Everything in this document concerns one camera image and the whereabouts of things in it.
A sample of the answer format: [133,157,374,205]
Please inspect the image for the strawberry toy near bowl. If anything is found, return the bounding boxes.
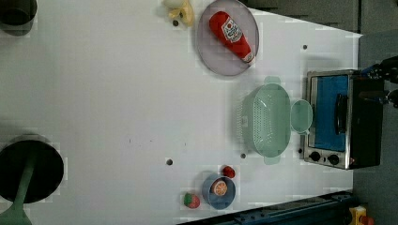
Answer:
[222,166,236,178]

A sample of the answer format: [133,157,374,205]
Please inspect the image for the blue bowl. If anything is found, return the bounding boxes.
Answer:
[202,173,236,210]

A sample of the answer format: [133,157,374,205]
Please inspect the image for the peeled banana toy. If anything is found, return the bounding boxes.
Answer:
[162,0,194,27]

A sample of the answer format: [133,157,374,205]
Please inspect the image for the orange slice toy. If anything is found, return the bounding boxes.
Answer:
[211,179,228,196]

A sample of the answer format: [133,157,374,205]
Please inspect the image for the red plush ketchup bottle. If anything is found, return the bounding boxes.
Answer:
[208,11,255,65]

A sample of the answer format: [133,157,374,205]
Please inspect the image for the strawberry toy with leaves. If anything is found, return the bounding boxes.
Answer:
[183,193,201,209]

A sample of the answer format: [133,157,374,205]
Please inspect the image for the green plastic strainer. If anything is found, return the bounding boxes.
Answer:
[241,76,291,165]

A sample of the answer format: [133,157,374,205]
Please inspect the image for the black round camera base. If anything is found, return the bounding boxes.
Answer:
[0,140,65,203]

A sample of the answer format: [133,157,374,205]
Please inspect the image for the purple round plate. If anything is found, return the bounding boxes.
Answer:
[196,0,259,76]

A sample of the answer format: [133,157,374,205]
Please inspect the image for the yellow red emergency button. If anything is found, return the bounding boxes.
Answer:
[349,206,375,225]

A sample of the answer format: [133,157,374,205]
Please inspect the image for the green cup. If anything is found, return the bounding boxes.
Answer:
[290,99,314,135]

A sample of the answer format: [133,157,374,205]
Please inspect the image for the black cylinder post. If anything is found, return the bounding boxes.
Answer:
[0,0,38,26]

